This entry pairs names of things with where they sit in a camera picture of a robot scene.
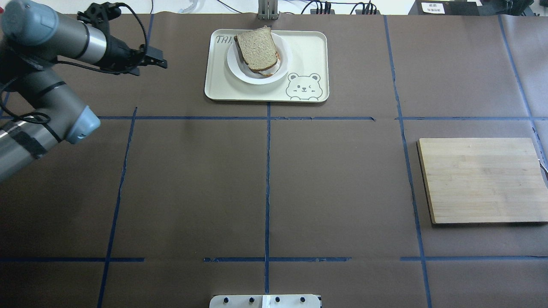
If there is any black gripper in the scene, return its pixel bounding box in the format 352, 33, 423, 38
102, 35, 168, 76

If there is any white round plate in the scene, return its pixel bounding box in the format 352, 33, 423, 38
225, 33, 293, 85

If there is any bread slice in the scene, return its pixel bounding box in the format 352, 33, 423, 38
234, 26, 280, 73

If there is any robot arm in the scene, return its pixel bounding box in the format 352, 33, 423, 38
0, 0, 167, 181

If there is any cream bear tray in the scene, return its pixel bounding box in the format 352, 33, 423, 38
204, 29, 330, 103

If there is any fried egg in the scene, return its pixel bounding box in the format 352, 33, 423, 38
256, 59, 281, 77

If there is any black box with label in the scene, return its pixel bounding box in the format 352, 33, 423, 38
408, 0, 480, 16

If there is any wooden cutting board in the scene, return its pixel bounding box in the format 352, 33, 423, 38
417, 138, 548, 225

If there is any aluminium frame post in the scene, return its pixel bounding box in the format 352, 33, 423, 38
258, 0, 280, 20

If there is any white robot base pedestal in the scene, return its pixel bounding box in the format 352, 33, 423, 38
209, 294, 322, 308

